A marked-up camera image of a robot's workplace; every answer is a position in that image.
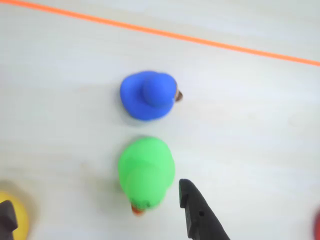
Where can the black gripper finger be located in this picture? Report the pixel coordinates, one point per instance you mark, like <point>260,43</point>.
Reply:
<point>7,220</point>
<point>200,220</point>

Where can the green rubber duck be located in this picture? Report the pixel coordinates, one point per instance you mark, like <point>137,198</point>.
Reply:
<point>146,170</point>

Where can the yellow rubber duck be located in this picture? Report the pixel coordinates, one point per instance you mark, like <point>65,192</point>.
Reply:
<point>22,217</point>

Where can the red rubber duck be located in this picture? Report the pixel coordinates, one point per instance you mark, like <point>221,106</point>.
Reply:
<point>317,225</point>

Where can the blue rubber duck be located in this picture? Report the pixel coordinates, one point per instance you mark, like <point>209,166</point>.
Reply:
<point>147,97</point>

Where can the orange tape strip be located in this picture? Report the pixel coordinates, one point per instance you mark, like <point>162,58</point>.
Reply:
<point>160,32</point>

